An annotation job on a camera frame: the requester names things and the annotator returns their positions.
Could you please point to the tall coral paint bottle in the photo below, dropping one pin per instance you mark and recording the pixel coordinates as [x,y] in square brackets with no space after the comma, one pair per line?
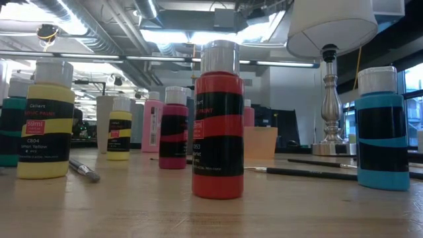
[249,115]

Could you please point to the tall pink paint bottle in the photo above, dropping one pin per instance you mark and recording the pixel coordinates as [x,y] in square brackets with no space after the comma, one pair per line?
[150,125]

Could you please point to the turquoise paint bottle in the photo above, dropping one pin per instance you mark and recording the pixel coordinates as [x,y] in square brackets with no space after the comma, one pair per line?
[381,132]

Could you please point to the green paint bottle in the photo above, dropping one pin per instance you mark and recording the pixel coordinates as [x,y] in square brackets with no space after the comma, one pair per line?
[11,122]

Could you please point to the red paint bottle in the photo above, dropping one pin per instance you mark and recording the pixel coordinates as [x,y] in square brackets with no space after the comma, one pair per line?
[218,158]

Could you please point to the magenta paint bottle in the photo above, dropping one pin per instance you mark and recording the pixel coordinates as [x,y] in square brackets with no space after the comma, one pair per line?
[173,132]

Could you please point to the yellow paint bottle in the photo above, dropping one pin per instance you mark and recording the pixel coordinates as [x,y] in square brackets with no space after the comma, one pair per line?
[46,132]
[119,139]

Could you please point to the orange translucent bin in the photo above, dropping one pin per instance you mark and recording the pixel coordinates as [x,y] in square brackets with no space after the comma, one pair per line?
[261,142]

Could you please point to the black background equipment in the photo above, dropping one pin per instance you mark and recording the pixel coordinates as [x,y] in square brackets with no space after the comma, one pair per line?
[281,129]

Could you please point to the grey-blue background panel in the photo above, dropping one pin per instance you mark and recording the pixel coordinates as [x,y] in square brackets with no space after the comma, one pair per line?
[137,122]

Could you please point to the grey ceiling box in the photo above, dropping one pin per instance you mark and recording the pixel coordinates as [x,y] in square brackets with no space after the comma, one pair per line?
[224,18]

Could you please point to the white paper cup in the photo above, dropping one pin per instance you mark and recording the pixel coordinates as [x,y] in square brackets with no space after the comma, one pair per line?
[104,125]

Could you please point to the silver lamp with white shade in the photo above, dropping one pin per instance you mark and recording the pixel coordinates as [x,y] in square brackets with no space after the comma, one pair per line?
[330,109]

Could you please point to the person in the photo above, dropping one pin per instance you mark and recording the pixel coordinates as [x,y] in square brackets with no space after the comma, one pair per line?
[78,115]

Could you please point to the horizontal light bar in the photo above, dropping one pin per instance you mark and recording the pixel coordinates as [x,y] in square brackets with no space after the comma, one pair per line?
[89,56]

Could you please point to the black round ceiling device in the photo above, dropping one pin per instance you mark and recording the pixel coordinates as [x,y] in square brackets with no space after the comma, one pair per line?
[48,32]

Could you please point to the silver ribbed air duct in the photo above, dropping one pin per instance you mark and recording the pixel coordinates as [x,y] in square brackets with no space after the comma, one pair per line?
[96,29]
[147,8]

